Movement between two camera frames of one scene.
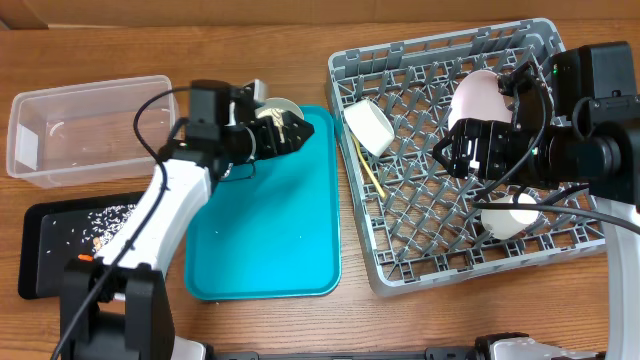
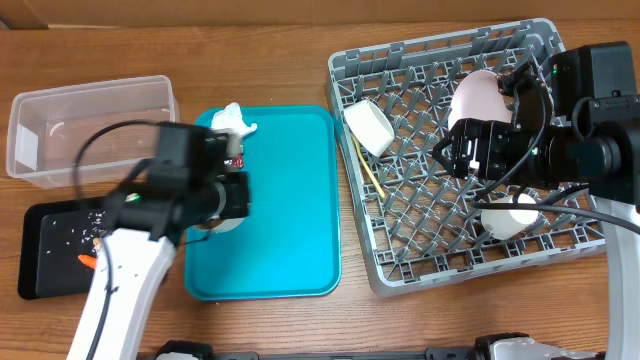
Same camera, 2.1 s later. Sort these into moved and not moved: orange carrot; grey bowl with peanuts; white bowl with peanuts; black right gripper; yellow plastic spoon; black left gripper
Moved: grey bowl with peanuts; black left gripper
Not moved: black right gripper; orange carrot; white bowl with peanuts; yellow plastic spoon
